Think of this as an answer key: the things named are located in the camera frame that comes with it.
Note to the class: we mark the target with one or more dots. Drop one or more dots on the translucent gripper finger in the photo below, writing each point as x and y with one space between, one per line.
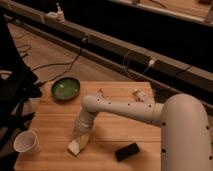
79 139

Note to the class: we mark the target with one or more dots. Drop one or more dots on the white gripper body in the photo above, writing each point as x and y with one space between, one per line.
84 122

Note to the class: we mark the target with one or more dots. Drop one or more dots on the black rectangular phone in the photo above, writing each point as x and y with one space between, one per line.
126 151

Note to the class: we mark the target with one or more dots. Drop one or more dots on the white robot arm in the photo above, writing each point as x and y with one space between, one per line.
185 130

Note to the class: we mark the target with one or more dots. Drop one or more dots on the white paper cup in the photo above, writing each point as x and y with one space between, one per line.
27 143

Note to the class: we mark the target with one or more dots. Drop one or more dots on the green round bowl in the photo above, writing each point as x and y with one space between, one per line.
65 89

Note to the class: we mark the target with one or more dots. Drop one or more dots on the black camera stand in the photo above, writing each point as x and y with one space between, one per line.
15 90

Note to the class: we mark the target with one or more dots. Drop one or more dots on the white sponge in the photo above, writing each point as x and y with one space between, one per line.
74 147

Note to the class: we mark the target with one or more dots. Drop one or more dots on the small orange carrot toy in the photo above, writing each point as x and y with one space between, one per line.
100 92

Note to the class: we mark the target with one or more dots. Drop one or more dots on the white object on rail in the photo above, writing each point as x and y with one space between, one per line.
58 15

